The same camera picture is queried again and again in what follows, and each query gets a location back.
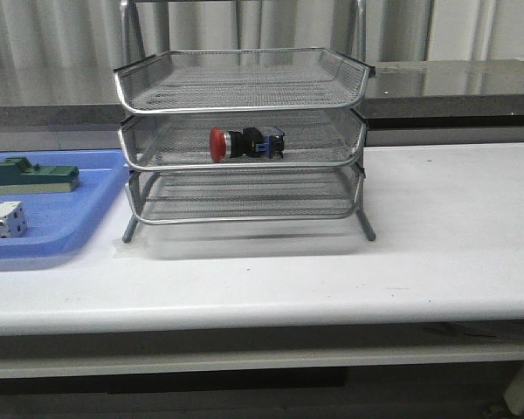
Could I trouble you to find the mesh tray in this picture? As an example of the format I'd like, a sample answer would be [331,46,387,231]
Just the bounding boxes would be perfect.
[114,47,374,114]
[118,108,367,171]
[126,168,364,225]

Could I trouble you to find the red emergency stop button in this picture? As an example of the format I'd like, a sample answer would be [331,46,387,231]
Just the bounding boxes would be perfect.
[209,127,285,163]

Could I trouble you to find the grey stone counter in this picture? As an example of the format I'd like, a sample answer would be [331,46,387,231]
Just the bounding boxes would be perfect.
[0,60,524,152]

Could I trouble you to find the blue plastic tray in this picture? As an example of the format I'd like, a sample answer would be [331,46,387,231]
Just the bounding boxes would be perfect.
[0,149,128,271]

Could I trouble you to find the green electrical component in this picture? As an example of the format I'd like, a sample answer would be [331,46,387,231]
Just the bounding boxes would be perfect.
[0,156,79,195]

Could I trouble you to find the white circuit breaker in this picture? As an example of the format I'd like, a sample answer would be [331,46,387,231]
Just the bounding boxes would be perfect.
[0,201,27,238]

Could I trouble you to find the silver rack frame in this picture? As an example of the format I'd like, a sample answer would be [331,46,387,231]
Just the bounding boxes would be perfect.
[120,0,378,244]

